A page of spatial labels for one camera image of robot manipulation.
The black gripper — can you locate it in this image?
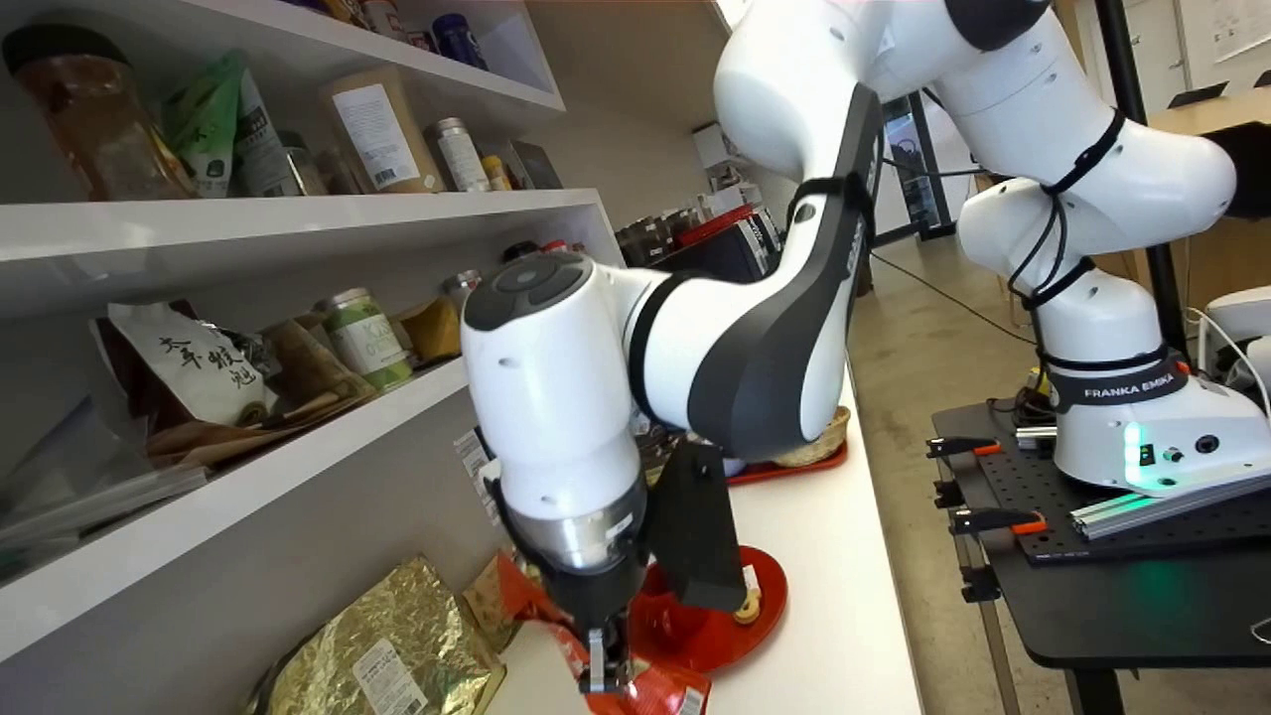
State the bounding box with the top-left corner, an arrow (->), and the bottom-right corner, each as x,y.
539,549 -> 647,693

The brown box white label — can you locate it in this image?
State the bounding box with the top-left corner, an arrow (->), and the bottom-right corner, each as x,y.
324,67 -> 446,193

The small white bottle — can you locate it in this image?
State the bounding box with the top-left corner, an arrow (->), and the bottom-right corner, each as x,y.
436,116 -> 489,190

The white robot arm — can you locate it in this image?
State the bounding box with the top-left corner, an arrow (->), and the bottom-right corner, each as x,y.
461,0 -> 1271,693

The green tea packet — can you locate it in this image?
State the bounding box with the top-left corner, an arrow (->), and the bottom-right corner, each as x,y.
163,54 -> 299,200

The woven wicker basket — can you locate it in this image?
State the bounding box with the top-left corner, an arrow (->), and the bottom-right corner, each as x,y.
773,405 -> 849,470

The red tray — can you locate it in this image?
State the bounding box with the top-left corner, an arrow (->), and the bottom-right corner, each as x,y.
727,443 -> 849,487

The white wall shelf unit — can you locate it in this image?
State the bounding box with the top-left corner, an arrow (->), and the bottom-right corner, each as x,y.
0,0 -> 616,659

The gold foil bag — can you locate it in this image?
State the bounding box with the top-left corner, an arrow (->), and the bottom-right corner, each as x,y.
250,554 -> 506,715

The green lid jar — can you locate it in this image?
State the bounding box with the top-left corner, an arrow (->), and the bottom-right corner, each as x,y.
322,286 -> 413,388

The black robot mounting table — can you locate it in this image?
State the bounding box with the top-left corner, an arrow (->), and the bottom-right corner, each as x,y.
929,402 -> 1271,715

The red round plate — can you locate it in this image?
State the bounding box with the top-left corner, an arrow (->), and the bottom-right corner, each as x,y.
629,543 -> 790,675

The orange snack packet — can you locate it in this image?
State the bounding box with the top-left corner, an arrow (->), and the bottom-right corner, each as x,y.
498,554 -> 706,715

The brown glass jar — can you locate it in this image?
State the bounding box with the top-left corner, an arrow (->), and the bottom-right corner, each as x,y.
3,25 -> 195,200

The white bag with calligraphy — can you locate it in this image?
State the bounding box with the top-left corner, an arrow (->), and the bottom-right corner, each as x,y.
107,300 -> 274,426

